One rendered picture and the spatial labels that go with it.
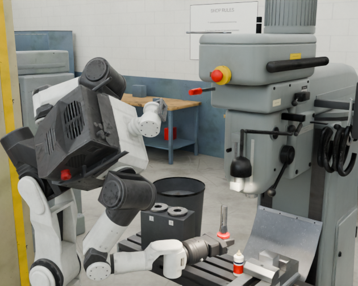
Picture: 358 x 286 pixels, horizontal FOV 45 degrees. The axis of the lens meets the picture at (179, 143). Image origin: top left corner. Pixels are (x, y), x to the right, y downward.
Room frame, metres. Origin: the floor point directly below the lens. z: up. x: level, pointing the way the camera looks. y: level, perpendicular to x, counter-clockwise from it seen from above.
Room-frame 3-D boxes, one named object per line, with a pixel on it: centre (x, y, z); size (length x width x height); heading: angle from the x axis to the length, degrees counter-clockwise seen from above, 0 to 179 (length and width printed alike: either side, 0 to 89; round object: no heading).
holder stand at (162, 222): (1.81, 0.05, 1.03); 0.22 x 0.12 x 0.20; 62
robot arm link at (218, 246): (1.43, -0.09, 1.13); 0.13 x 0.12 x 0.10; 35
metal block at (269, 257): (1.51, -0.35, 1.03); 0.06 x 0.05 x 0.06; 49
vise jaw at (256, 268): (1.47, -0.31, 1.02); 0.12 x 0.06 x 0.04; 49
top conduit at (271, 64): (1.50, -0.42, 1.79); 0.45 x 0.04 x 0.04; 141
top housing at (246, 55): (1.58, -0.29, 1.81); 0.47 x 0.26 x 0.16; 141
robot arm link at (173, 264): (1.38, 0.01, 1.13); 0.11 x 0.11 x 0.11; 35
